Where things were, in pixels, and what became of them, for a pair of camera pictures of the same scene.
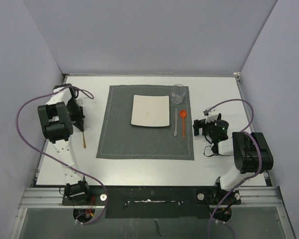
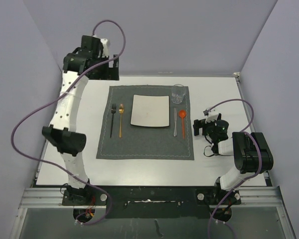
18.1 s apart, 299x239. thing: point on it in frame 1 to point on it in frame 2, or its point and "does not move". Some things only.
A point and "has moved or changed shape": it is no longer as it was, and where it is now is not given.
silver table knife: (175, 132) does not move
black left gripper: (78, 120) to (109, 74)
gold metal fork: (84, 141) has moved or changed shape
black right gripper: (203, 123) does not move
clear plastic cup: (178, 91) does not move
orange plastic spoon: (183, 114) does not move
